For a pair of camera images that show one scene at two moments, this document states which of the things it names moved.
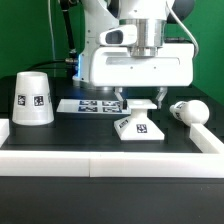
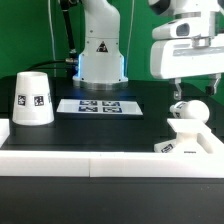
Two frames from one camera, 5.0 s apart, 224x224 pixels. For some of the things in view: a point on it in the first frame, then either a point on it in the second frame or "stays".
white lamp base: x=138 y=125 -> x=186 y=140
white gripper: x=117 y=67 -> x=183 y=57
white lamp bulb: x=190 y=111 stays
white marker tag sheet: x=93 y=106 stays
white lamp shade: x=32 y=104 stays
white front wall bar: x=63 y=163 stays
